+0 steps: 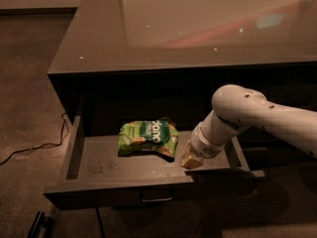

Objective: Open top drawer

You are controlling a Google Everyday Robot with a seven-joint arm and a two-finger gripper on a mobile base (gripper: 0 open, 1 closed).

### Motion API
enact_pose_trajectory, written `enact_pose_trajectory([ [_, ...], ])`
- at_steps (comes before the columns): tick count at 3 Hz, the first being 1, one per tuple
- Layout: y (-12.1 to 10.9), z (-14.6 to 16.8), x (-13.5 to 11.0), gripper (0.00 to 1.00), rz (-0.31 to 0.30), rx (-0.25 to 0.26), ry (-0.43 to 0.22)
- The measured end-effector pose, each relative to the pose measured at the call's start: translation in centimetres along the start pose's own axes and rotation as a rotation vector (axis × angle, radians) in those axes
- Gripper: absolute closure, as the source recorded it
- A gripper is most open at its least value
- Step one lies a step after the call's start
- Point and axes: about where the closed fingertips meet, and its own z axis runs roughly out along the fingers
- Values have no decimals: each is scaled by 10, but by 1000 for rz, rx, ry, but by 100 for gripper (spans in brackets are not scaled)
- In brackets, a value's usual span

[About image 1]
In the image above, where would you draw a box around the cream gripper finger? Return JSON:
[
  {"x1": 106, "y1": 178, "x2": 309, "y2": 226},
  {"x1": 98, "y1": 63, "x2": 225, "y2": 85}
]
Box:
[{"x1": 180, "y1": 141, "x2": 204, "y2": 170}]

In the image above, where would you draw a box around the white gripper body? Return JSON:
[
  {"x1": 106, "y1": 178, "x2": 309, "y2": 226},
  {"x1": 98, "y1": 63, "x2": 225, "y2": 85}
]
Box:
[{"x1": 190, "y1": 122, "x2": 228, "y2": 159}]

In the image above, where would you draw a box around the drawer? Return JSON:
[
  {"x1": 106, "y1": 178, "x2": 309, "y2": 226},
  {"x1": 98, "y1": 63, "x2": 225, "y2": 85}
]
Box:
[{"x1": 44, "y1": 96, "x2": 264, "y2": 210}]

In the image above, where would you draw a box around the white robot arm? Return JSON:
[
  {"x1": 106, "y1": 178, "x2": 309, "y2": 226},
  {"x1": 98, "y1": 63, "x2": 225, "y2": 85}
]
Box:
[{"x1": 180, "y1": 84, "x2": 317, "y2": 170}]

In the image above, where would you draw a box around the dark grey drawer cabinet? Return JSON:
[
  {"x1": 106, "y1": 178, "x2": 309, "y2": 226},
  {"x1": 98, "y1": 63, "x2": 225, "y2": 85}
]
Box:
[{"x1": 47, "y1": 0, "x2": 317, "y2": 171}]

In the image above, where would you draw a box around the green snack bag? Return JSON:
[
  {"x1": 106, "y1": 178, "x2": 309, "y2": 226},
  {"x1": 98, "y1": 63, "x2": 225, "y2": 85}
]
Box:
[{"x1": 118, "y1": 119, "x2": 178, "y2": 159}]

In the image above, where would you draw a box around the black metal floor object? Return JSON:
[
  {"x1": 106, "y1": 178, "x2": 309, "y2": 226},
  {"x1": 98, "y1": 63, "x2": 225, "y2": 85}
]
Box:
[{"x1": 27, "y1": 211, "x2": 53, "y2": 238}]

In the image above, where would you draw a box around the thin black floor cable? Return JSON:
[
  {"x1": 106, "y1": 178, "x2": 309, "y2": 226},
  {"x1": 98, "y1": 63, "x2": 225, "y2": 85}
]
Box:
[{"x1": 0, "y1": 112, "x2": 70, "y2": 167}]

